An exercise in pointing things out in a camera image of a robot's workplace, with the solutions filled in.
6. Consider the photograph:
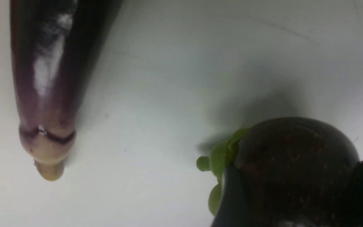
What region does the dark purple mangosteen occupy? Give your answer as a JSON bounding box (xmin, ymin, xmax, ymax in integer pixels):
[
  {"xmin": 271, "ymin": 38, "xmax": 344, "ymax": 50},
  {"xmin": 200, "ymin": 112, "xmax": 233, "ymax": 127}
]
[{"xmin": 196, "ymin": 117, "xmax": 360, "ymax": 227}]

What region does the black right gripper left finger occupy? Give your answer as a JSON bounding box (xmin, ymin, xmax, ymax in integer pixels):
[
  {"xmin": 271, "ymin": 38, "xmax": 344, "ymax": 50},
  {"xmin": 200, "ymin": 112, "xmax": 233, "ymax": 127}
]
[{"xmin": 211, "ymin": 166, "xmax": 248, "ymax": 227}]

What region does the purple eggplant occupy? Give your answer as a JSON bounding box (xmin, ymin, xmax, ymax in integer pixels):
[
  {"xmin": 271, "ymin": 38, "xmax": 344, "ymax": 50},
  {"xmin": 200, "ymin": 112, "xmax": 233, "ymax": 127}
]
[{"xmin": 9, "ymin": 0, "xmax": 122, "ymax": 181}]

